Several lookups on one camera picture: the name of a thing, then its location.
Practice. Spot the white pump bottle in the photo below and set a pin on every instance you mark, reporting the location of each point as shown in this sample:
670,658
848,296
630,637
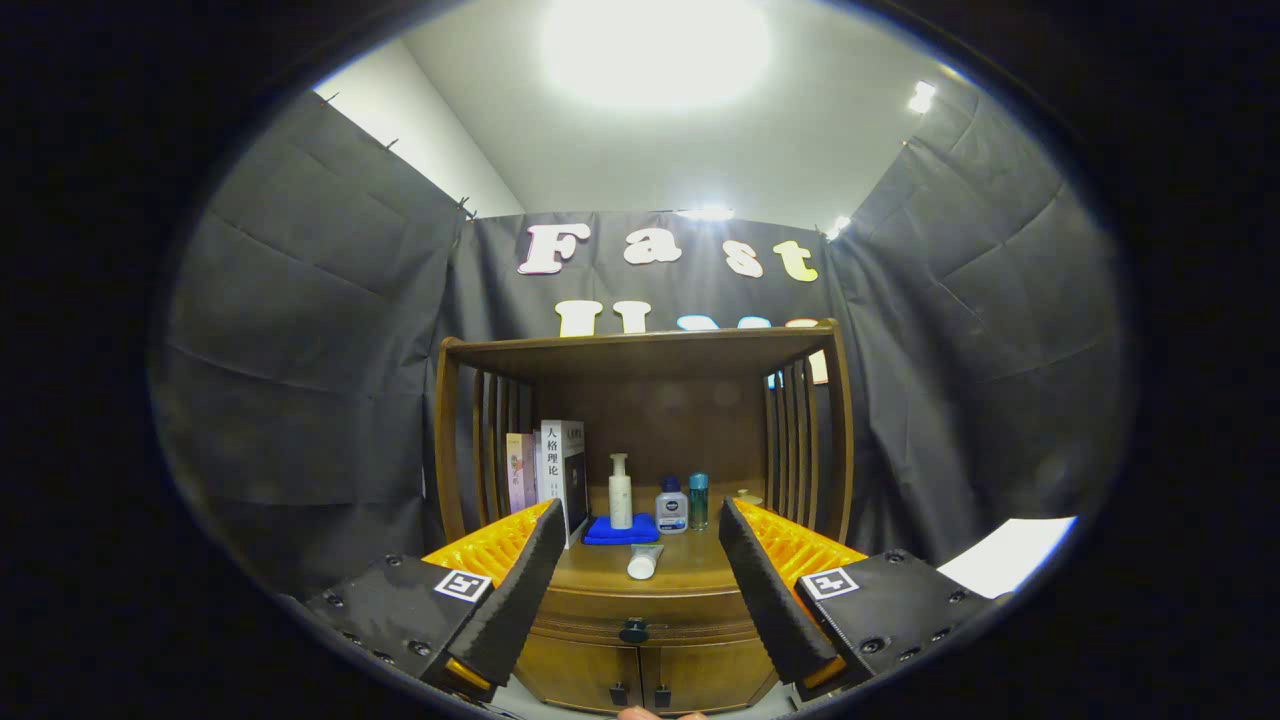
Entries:
620,500

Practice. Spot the brown wooden countertop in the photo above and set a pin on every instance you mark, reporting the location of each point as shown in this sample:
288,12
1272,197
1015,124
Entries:
690,565

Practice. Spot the white green cleanser tube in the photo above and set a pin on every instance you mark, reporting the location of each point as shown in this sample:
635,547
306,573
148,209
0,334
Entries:
643,565

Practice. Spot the white thick book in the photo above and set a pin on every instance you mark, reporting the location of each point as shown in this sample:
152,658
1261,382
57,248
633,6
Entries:
555,465

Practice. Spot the brown wooden cabinet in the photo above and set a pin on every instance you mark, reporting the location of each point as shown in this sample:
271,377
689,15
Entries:
640,355

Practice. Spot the large round ceiling light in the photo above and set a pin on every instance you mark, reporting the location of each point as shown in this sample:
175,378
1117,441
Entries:
655,50

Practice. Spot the purple book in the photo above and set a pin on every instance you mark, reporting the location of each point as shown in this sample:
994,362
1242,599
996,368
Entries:
520,470

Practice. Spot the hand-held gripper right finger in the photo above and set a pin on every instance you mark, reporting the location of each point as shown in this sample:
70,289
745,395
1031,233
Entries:
770,600

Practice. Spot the long ceiling light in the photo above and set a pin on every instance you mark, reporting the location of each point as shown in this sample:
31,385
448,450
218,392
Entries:
705,213

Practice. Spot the blue folded towel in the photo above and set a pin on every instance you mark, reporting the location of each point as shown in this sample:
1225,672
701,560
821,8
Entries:
615,535

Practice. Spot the black backdrop cloth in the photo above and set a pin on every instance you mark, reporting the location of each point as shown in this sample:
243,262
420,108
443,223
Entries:
300,350

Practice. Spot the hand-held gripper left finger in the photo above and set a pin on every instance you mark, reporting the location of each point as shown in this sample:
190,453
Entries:
515,600

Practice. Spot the white blue-capped lotion bottle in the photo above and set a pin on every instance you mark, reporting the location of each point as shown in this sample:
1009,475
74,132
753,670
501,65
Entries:
671,512

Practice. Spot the teal slim bottle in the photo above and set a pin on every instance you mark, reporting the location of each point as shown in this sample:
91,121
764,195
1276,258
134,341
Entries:
698,505

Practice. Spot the yellow lidded ceramic teacup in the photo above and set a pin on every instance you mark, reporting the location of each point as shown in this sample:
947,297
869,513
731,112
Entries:
745,497

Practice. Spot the white flat board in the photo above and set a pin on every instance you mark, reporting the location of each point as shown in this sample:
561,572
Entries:
1010,555

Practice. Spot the wooden cabinet door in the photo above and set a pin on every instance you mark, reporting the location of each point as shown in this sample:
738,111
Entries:
580,670
710,675

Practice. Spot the brown wooden drawer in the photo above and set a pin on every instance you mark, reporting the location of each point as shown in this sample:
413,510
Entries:
690,615

